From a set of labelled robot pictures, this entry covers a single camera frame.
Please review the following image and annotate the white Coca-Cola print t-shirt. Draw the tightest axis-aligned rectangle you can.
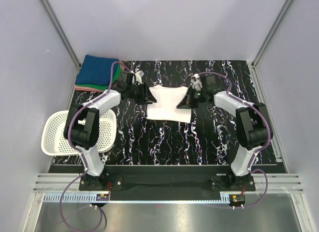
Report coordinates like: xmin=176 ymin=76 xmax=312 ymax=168
xmin=147 ymin=85 xmax=191 ymax=123

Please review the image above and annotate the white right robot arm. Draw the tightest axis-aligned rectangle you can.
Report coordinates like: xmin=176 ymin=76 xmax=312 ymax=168
xmin=176 ymin=88 xmax=273 ymax=188

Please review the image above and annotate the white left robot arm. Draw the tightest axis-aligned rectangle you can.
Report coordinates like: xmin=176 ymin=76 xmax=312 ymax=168
xmin=64 ymin=83 xmax=157 ymax=189

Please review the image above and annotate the folded green t-shirt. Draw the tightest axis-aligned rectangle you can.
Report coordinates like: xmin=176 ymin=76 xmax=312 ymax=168
xmin=82 ymin=64 xmax=125 ymax=91

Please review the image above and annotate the folded blue t-shirt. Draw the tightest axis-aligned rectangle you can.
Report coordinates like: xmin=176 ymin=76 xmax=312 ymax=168
xmin=75 ymin=54 xmax=119 ymax=86

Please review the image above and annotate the folded pink t-shirt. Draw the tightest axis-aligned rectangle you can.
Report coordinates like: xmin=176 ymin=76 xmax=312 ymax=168
xmin=74 ymin=66 xmax=111 ymax=92

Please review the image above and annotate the white perforated plastic basket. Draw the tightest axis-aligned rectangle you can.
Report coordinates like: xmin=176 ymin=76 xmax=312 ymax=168
xmin=41 ymin=110 xmax=117 ymax=156

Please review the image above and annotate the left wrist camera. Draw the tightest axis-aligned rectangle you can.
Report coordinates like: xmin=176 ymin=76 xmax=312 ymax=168
xmin=116 ymin=70 xmax=144 ymax=89

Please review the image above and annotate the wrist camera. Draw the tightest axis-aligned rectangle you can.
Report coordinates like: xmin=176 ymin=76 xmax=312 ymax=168
xmin=116 ymin=70 xmax=144 ymax=89
xmin=190 ymin=73 xmax=220 ymax=92

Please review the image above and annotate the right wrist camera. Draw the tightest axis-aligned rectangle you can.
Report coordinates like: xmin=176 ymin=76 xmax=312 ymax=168
xmin=190 ymin=73 xmax=220 ymax=92

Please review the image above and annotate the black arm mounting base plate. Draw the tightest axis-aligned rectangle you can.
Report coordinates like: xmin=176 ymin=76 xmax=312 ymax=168
xmin=79 ymin=165 xmax=256 ymax=192

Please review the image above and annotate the left aluminium frame post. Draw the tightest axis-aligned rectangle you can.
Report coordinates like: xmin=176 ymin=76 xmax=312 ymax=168
xmin=39 ymin=0 xmax=81 ymax=69

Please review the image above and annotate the aluminium frame post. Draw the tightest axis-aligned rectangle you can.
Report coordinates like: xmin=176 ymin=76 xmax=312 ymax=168
xmin=251 ymin=0 xmax=295 ymax=68
xmin=39 ymin=0 xmax=81 ymax=69

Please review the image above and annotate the white slotted cable duct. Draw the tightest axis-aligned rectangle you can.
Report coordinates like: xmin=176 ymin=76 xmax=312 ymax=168
xmin=43 ymin=193 xmax=110 ymax=203

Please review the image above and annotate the right aluminium frame post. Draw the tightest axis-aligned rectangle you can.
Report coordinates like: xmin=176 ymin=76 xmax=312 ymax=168
xmin=251 ymin=0 xmax=295 ymax=68

